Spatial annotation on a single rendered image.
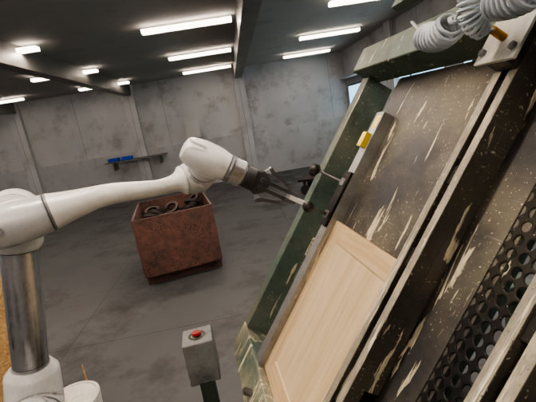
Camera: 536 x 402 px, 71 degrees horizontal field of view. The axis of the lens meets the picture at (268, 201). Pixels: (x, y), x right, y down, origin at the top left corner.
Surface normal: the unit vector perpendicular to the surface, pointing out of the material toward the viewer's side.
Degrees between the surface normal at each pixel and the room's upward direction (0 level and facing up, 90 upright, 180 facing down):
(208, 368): 90
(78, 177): 90
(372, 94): 90
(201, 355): 90
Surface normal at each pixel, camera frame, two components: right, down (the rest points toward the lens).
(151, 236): 0.28, 0.18
